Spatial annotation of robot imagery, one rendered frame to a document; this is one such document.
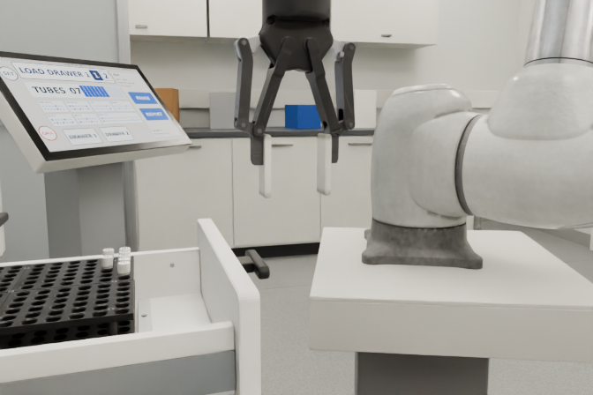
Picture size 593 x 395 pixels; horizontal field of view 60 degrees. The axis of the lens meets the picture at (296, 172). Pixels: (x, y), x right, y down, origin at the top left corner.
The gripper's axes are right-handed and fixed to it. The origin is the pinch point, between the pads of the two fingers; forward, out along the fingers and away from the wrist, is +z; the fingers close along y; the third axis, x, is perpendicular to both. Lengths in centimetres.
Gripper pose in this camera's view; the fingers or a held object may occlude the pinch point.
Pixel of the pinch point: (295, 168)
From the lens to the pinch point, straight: 58.9
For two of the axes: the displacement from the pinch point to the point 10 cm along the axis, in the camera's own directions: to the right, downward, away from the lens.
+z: -0.1, 9.9, 1.2
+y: -9.6, 0.3, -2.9
